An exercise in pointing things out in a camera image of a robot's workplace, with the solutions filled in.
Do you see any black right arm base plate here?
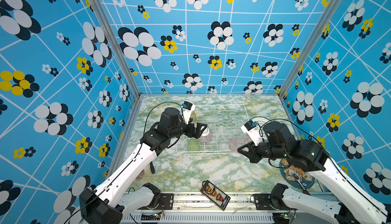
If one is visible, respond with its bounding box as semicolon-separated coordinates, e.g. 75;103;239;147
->
251;193;274;210

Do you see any striped ceramic bowl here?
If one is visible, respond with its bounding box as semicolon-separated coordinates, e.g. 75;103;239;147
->
198;127;212;143

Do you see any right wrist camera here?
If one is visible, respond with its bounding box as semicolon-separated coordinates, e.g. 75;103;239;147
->
241;120;263;146

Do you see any red soda can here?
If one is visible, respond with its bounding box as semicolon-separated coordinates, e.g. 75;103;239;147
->
136;170;145;180

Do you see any red handled ratchet wrench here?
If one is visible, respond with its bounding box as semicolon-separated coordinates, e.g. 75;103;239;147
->
293;173;310;195

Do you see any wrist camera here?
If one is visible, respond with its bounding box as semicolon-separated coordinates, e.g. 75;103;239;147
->
241;120;263;146
182;101;196;124

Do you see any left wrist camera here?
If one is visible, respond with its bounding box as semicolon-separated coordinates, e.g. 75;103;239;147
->
182;101;196;124

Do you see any aluminium corner post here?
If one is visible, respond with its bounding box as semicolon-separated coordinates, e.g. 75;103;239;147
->
279;0;342;100
89;0;140;100

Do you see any black connector box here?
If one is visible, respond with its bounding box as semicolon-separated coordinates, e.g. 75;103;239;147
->
200;180;231;211

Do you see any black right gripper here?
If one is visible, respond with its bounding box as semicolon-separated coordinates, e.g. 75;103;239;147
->
236;139;287;163

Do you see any aluminium corner post left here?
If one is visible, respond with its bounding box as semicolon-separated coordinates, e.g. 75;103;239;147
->
89;0;140;100

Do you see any round cartoon coaster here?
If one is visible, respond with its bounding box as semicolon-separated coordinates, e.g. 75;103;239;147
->
279;159;315;189

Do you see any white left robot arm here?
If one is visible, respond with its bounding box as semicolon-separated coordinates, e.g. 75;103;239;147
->
79;108;208;224

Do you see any black screwdriver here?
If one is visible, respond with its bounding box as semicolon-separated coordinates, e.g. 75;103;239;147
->
150;162;155;174

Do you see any green glass cup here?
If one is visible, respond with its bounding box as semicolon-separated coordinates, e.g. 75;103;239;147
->
187;138;201;153

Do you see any aluminium corner post right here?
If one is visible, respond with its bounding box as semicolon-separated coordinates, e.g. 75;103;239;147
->
279;0;342;100

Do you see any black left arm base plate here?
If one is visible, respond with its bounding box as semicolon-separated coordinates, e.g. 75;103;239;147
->
153;193;174;210

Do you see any plain white plate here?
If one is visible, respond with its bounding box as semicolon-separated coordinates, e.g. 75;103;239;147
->
250;116;270;132

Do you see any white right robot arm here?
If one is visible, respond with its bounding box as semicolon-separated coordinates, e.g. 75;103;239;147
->
237;120;391;224

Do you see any pink glass cup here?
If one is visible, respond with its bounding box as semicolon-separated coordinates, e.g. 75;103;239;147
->
229;137;252;153

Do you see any yellow glass cup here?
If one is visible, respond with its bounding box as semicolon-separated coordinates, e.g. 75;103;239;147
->
190;111;197;124

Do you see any white wire dish rack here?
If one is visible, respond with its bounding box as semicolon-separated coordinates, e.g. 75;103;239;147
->
175;104;250;155

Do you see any aluminium front rail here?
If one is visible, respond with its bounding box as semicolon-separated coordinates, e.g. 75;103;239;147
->
82;191;349;224

